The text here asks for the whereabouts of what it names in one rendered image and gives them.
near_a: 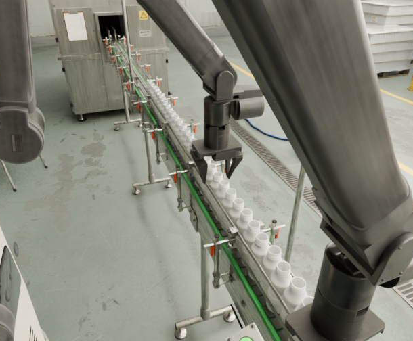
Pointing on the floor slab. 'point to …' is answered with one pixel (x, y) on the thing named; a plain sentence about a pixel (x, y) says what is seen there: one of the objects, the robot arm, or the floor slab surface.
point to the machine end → (101, 66)
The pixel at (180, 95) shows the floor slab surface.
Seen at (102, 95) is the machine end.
